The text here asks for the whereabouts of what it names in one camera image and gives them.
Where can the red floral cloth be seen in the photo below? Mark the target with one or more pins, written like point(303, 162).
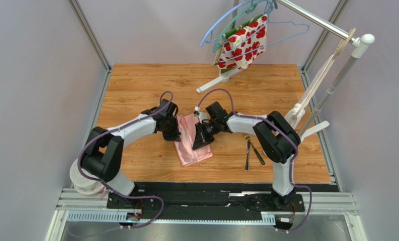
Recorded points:
point(238, 48)

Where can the black handled knife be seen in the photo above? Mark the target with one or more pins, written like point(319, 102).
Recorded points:
point(257, 154)

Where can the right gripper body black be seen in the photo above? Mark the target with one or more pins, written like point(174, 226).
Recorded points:
point(205, 130)

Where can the white hanging cloth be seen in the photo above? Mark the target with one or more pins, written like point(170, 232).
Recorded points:
point(296, 113)

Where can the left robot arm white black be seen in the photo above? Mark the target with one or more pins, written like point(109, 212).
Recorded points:
point(100, 159)

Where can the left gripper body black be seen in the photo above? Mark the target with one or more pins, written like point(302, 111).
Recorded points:
point(171, 129)

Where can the thin blue wire hanger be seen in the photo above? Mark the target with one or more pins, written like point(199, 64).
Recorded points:
point(286, 33)

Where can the light blue hanger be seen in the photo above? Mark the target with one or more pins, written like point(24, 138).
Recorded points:
point(227, 21)

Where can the teal green hanger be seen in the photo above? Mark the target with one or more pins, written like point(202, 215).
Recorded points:
point(232, 28)

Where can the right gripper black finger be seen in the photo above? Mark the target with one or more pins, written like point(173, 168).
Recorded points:
point(198, 141)
point(208, 136)

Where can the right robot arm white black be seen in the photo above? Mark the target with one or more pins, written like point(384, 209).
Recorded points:
point(276, 136)

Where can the white mesh basket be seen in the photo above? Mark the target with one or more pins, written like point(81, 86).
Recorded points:
point(83, 185)

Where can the white clothes rack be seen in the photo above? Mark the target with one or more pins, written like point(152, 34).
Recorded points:
point(360, 45)

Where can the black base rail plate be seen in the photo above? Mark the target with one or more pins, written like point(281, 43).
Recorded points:
point(206, 201)

